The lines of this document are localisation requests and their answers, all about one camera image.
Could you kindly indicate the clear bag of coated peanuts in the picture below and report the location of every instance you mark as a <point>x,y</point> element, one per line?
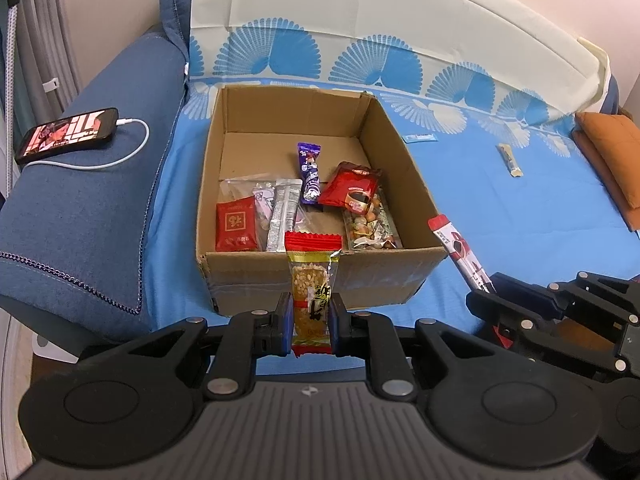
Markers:
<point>371,230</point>

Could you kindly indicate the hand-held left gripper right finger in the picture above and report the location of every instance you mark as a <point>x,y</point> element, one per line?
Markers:
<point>338,324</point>

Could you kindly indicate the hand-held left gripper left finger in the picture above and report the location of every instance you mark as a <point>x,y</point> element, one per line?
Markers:
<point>286,321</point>

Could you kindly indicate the orange pillow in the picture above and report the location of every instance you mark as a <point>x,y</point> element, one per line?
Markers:
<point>616,145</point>

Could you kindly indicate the silver stick sachet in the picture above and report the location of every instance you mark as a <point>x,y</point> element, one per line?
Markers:
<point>282,215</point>

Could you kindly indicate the peanut brittle bar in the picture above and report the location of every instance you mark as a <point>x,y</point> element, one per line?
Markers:
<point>310,280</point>

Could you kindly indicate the yellow snack bar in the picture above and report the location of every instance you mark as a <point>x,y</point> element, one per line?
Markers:
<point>510,160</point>

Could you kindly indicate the small light blue sachet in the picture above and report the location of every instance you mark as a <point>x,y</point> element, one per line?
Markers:
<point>419,137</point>

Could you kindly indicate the clear zip bag of candies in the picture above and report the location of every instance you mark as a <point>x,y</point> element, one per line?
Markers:
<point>240,187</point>

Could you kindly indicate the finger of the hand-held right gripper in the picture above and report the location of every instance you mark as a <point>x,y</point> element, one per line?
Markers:
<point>550,335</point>
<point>560,294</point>

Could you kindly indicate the grey curtain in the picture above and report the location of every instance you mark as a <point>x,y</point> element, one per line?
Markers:
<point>45,10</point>

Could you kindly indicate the cardboard box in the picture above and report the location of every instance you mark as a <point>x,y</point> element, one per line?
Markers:
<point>280,110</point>

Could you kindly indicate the black smartphone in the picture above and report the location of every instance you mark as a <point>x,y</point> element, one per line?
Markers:
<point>65,132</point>

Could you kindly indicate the blue fan-print bed sheet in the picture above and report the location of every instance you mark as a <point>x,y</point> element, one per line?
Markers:
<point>500,210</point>

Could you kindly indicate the red and white stick sachet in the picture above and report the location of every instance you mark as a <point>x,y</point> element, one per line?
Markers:
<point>457,246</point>

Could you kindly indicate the dark red coffee packet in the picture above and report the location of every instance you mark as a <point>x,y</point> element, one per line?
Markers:
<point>346,185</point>

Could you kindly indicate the white plastic base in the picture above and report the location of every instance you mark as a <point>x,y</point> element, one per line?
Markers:
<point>52,349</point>

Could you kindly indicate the red square packet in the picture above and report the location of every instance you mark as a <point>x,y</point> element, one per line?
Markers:
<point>236,225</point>

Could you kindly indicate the purple candy packet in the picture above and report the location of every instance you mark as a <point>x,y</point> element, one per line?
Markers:
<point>309,170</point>

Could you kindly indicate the blue denim sofa cover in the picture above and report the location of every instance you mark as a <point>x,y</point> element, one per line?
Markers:
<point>90,210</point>

